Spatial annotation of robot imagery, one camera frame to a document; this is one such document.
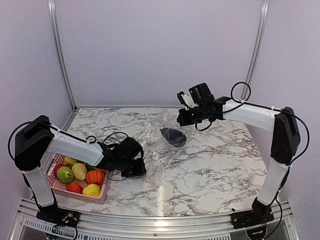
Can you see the right aluminium frame post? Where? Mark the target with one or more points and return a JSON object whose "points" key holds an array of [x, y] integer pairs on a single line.
{"points": [[262, 22]]}

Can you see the yellow fake lemon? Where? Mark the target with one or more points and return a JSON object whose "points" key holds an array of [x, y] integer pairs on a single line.
{"points": [[92, 190]]}

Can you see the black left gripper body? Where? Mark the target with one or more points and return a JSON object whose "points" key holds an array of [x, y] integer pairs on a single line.
{"points": [[129, 169]]}

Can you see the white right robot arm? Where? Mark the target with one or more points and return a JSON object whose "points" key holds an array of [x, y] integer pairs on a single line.
{"points": [[274, 130]]}

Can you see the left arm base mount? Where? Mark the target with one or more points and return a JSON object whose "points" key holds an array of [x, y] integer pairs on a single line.
{"points": [[59, 217]]}

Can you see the clear zip top bag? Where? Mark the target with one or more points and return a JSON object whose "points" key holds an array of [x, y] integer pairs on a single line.
{"points": [[158, 153]]}

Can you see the light green fake pear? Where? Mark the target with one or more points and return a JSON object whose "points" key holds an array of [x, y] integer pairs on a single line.
{"points": [[65, 175]]}

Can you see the orange fake fruit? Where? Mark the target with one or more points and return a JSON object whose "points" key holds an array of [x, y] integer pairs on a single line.
{"points": [[95, 177]]}

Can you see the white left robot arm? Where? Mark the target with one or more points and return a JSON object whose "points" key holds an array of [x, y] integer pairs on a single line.
{"points": [[34, 139]]}

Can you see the red fake apple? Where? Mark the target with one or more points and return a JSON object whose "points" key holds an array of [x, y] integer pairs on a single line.
{"points": [[57, 167]]}

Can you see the beige fake bread ball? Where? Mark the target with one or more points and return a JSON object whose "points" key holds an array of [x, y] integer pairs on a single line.
{"points": [[79, 171]]}

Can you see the left aluminium frame post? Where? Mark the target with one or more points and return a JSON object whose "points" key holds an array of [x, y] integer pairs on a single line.
{"points": [[59, 51]]}

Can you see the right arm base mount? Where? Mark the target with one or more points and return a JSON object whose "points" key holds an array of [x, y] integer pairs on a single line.
{"points": [[248, 218]]}

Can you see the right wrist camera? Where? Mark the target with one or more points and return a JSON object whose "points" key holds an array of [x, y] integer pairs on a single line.
{"points": [[186, 100]]}

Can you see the front aluminium rail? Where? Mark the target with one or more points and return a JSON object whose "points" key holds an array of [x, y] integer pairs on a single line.
{"points": [[99, 226]]}

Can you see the pink perforated plastic basket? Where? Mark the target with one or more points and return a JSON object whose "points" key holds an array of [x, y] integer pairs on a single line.
{"points": [[59, 188]]}

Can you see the green orange fake mango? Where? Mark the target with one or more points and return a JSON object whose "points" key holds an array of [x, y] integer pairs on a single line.
{"points": [[92, 168]]}

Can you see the small yellow green fruit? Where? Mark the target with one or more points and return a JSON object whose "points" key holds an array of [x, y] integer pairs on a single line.
{"points": [[69, 162]]}

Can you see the red orange fake tomato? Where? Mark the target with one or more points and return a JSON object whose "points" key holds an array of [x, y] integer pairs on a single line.
{"points": [[74, 187]]}

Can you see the aluminium frame post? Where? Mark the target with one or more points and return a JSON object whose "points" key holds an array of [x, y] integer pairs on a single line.
{"points": [[59, 51], [262, 22]]}

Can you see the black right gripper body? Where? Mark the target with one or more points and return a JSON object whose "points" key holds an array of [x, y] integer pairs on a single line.
{"points": [[196, 117]]}

